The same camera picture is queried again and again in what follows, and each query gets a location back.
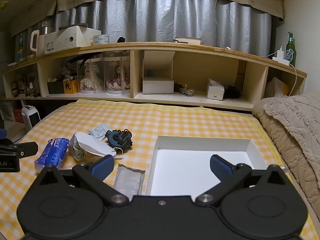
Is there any white face mask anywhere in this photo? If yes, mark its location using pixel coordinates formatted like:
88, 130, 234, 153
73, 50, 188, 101
75, 132, 124, 157

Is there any grey toilet seat cover pack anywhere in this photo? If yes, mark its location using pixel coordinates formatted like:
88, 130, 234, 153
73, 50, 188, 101
113, 164, 145, 200

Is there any blue tissue pack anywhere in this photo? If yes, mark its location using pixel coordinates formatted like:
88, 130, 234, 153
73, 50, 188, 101
34, 138, 69, 173

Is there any light blue foil sachet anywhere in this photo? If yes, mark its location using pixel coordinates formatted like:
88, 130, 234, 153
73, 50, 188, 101
89, 124, 111, 140

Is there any dark blue crochet scrunchie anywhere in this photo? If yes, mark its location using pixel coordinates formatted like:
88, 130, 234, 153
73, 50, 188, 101
105, 129, 133, 153

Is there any white space heater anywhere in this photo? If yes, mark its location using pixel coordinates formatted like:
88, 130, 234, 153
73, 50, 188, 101
21, 105, 41, 132

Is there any yellow checkered bed sheet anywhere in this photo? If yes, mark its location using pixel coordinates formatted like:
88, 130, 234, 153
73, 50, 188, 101
1, 100, 284, 239

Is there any white shallow cardboard tray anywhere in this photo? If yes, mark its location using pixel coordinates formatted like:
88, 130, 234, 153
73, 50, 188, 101
145, 136, 267, 198

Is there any beige fuzzy blanket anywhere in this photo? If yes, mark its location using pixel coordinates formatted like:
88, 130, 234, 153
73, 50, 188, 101
252, 92, 319, 217

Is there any small white tissue box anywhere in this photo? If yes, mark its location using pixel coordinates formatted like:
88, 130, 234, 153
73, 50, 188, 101
207, 79, 225, 101

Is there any yellow black small box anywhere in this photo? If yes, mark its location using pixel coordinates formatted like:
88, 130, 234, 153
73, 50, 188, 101
63, 79, 79, 94

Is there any doll in clear case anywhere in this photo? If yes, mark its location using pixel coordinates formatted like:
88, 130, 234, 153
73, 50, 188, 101
77, 58, 105, 94
104, 56, 130, 96

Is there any wooden headboard shelf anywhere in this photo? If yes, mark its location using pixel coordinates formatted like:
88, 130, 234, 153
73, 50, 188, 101
3, 42, 307, 112

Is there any white electric kettle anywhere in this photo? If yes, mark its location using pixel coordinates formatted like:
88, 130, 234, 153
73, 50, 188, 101
30, 30, 45, 57

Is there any white open cardboard box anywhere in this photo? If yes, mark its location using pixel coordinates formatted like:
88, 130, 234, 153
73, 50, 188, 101
142, 50, 175, 94

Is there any white power strip charger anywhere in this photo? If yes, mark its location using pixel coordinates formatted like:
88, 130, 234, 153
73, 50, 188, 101
272, 47, 290, 66

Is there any large white box on shelf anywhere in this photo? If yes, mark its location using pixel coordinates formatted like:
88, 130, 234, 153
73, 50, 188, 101
44, 25, 101, 55

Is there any green glass bottle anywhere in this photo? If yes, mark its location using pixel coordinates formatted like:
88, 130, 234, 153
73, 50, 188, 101
285, 31, 296, 66

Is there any roll of tape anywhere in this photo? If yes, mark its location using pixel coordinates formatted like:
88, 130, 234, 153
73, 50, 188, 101
93, 34, 110, 45

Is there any flat round tin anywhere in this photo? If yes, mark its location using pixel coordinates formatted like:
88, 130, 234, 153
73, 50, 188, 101
173, 37, 201, 45

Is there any grey silver curtain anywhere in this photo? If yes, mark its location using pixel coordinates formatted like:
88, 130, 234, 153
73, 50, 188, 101
12, 0, 272, 56

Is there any coiled rope bundle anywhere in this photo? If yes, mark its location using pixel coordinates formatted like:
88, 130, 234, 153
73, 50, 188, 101
178, 87, 196, 97

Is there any white charger cable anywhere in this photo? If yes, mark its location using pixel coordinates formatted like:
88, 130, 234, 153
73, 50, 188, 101
262, 52, 299, 97

